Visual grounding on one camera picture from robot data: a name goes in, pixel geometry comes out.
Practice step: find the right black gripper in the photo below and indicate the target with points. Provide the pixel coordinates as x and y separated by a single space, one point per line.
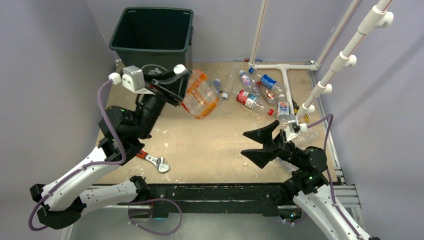
261 156

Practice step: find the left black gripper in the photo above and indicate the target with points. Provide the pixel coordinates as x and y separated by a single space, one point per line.
176 88

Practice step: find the large orange bottle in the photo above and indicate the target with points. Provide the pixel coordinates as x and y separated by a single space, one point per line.
201 96

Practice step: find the clear bottle blue cap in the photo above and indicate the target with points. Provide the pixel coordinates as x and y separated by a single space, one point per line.
217 85

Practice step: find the large clear bottle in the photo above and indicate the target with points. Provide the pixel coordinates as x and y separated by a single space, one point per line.
233 82

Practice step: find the red label clear bottle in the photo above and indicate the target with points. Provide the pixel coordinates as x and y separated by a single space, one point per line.
254 103

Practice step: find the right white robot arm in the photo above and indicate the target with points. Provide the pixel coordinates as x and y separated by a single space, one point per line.
308 188

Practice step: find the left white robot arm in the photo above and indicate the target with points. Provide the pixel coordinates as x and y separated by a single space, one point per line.
64 201

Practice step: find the dark green trash bin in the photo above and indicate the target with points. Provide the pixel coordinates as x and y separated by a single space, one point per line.
154 39

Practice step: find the white blue label bottle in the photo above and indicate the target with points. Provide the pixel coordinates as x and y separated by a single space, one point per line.
283 109

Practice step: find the crushed clear bottle right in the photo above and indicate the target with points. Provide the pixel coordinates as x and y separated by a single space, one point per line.
306 137

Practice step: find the purple label small bottle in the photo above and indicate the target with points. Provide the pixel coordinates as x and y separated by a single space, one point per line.
246 81

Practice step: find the blue label bottle far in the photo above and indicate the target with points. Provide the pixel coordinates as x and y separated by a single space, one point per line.
267 81

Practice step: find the red adjustable wrench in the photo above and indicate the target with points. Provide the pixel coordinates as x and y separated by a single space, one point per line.
158 162

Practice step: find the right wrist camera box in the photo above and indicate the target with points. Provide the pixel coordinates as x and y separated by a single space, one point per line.
294 128

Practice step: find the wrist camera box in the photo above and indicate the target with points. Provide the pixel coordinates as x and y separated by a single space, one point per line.
132 79
294 128

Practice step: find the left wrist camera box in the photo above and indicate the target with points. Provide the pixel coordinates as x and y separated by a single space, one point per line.
132 79

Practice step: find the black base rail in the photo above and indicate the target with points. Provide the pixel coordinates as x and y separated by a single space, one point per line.
221 198

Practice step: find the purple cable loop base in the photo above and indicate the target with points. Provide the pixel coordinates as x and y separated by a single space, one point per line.
155 213

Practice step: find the white PVC pipe frame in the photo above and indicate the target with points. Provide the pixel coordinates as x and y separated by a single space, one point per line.
377 17

